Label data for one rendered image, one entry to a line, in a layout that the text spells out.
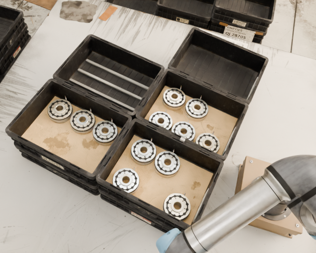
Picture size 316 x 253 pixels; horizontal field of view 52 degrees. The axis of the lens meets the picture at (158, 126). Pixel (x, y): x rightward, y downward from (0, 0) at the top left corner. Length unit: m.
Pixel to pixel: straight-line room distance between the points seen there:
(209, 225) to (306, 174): 0.26
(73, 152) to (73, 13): 0.95
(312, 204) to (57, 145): 0.97
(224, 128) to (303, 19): 2.22
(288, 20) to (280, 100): 1.71
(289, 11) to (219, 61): 1.93
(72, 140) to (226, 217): 0.78
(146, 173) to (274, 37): 2.20
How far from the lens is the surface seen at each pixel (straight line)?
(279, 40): 3.21
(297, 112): 1.83
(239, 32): 2.47
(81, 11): 2.06
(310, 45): 3.31
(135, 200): 1.18
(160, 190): 1.30
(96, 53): 1.66
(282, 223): 1.42
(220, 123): 1.48
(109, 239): 1.38
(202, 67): 1.65
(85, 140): 1.39
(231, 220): 0.84
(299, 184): 0.83
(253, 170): 1.45
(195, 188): 1.32
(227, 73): 1.66
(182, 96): 1.48
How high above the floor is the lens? 2.06
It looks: 60 degrees down
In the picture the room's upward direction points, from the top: 10 degrees clockwise
